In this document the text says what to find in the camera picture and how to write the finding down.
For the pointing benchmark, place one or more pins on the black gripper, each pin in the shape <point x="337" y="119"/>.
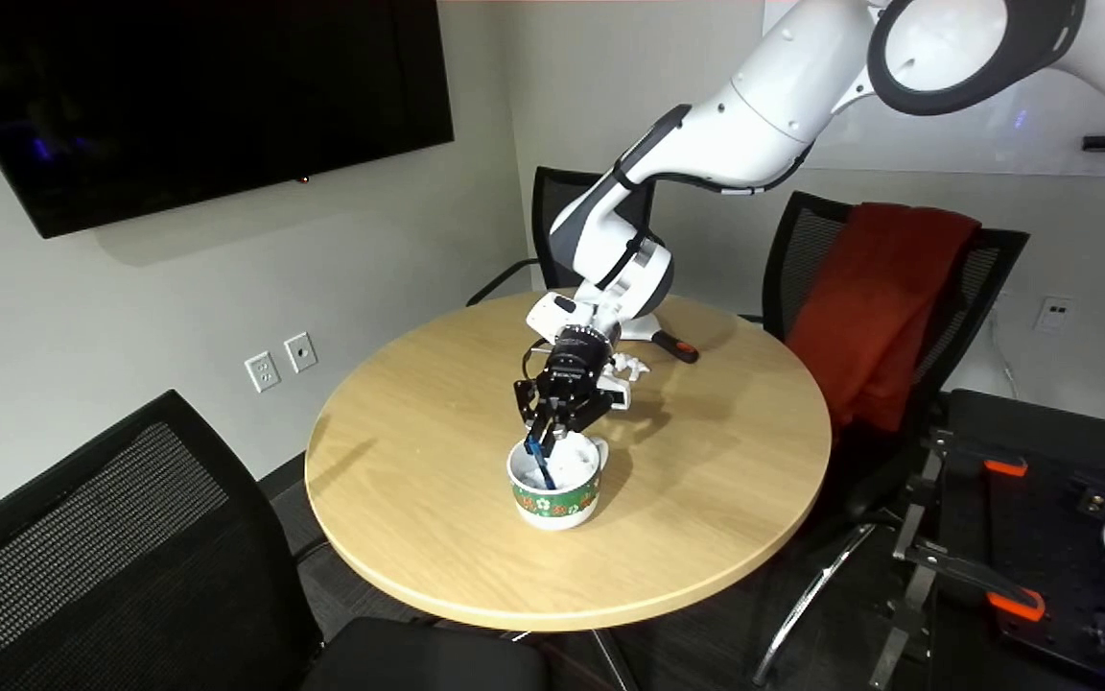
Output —
<point x="577" y="365"/>

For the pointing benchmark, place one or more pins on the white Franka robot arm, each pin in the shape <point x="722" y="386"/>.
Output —
<point x="768" y="103"/>

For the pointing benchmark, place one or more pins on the white green mug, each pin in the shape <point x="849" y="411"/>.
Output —
<point x="554" y="510"/>

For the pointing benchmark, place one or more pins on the black mesh office chair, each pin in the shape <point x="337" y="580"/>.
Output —
<point x="554" y="192"/>
<point x="132" y="578"/>

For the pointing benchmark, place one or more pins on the black chair with chrome legs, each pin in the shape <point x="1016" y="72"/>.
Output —
<point x="789" y="255"/>

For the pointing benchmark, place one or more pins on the red cloth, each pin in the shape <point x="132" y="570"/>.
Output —
<point x="884" y="310"/>

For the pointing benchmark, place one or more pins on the glass whiteboard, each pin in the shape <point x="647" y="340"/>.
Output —
<point x="961" y="144"/>

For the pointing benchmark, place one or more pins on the black robot stand platform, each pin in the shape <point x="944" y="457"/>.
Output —
<point x="1075" y="512"/>

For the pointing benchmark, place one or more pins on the white wall outlet plate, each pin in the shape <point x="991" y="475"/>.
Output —
<point x="1058" y="318"/>
<point x="264" y="370"/>
<point x="301" y="351"/>

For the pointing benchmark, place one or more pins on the black wall television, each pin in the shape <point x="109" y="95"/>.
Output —
<point x="195" y="91"/>

